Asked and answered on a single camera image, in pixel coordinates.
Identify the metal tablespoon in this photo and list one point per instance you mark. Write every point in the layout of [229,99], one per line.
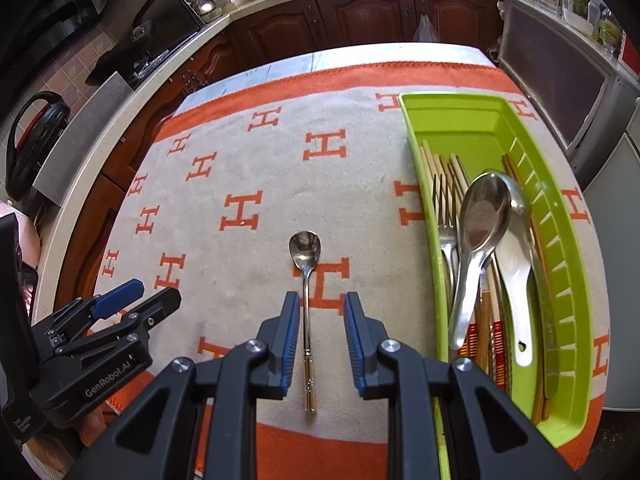
[545,310]

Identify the grey metal cabinet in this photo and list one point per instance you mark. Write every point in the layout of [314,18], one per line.
[555,75]

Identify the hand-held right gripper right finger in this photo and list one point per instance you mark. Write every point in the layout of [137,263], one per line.
[354,345]

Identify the metal fork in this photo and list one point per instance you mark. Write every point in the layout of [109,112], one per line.
[447,240]

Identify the green plastic utensil tray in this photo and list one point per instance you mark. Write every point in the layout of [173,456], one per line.
[460,125]

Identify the red labelled container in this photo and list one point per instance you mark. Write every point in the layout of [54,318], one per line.
[631,52]

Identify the clear bottle with green label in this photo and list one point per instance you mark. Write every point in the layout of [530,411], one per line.
[610,32]

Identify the bundle of chopsticks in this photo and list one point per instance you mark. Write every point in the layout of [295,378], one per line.
[496,347]

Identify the black range hood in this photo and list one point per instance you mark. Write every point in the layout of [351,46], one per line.
[40,10]

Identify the small steel kettle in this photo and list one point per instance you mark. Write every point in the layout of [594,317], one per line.
[207,10]

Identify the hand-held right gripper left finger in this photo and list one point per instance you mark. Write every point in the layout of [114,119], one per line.
[291,345]

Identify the grey refrigerator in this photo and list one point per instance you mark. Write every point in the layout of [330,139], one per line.
[620,210]

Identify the white bowl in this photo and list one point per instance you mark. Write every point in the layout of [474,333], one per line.
[575,19]

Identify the white chopstick with red stripes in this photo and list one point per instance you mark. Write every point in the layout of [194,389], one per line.
[467,346]

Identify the stainless steel panel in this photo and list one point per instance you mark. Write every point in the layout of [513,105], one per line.
[75,150]

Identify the pink rice cooker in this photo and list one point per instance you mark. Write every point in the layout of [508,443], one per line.
[30,240]

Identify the hanging clear plastic bag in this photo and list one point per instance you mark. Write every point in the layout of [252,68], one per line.
[425,30]

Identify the black wok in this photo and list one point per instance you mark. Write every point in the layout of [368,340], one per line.
[115,67]

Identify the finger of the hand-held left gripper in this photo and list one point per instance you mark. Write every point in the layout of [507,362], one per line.
[155,310]
[120,297]

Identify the black glass splash panel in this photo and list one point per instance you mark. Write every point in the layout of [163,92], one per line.
[165,15]

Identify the white ceramic spoon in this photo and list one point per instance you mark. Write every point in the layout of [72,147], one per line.
[515,280]

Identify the large metal soup spoon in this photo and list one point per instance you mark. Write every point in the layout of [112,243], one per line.
[482,220]

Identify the gas stove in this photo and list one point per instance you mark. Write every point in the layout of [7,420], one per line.
[150,65]

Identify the orange and grey printed blanket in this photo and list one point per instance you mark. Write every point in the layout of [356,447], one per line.
[300,185]

